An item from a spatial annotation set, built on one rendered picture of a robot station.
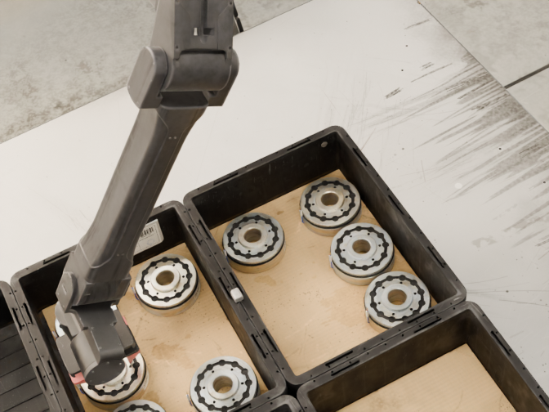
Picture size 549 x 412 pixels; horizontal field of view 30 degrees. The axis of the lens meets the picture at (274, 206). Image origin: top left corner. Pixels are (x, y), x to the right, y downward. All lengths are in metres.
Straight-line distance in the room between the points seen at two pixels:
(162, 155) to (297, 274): 0.54
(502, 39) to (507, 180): 1.29
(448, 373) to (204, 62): 0.68
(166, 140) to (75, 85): 2.08
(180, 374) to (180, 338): 0.06
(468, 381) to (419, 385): 0.07
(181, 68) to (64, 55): 2.26
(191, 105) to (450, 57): 1.08
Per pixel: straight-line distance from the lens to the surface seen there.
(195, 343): 1.63
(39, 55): 3.37
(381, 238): 1.67
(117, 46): 3.32
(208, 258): 1.59
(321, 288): 1.65
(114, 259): 1.31
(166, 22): 1.11
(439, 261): 1.56
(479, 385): 1.57
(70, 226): 1.98
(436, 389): 1.56
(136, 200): 1.24
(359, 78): 2.11
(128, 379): 1.59
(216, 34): 1.12
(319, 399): 1.49
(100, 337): 1.38
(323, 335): 1.61
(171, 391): 1.60
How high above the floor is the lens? 2.23
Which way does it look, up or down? 53 degrees down
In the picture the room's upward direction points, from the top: 10 degrees counter-clockwise
